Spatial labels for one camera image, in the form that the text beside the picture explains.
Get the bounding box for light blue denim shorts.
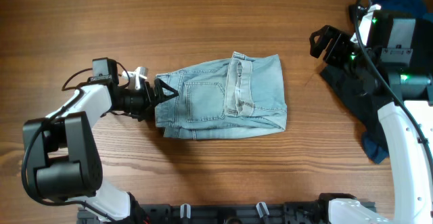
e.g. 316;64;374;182
155;52;288;140

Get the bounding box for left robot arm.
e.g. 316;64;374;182
21;58;179;223

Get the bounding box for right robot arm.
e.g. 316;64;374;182
309;10;432;223

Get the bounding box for black garment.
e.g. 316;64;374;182
319;3;433;154

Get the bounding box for dark blue garment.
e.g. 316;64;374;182
361;0;432;164

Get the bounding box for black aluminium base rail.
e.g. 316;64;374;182
76;202;325;224

